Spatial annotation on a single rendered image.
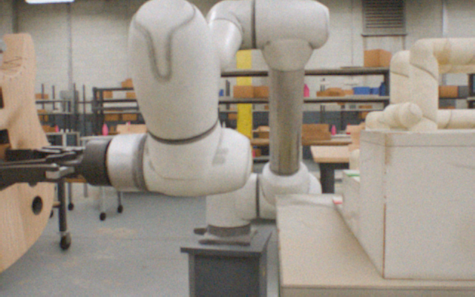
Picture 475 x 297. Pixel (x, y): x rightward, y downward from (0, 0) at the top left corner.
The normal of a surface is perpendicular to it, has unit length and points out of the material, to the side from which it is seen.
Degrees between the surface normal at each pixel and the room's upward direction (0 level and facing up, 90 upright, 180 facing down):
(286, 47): 129
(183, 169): 120
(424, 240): 90
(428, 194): 90
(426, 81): 90
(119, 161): 81
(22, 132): 89
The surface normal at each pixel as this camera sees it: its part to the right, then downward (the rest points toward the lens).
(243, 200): -0.03, 0.07
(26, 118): 1.00, -0.02
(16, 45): -0.08, -0.14
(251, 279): 0.55, 0.04
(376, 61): -0.68, 0.04
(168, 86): 0.00, 0.55
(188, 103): 0.39, 0.53
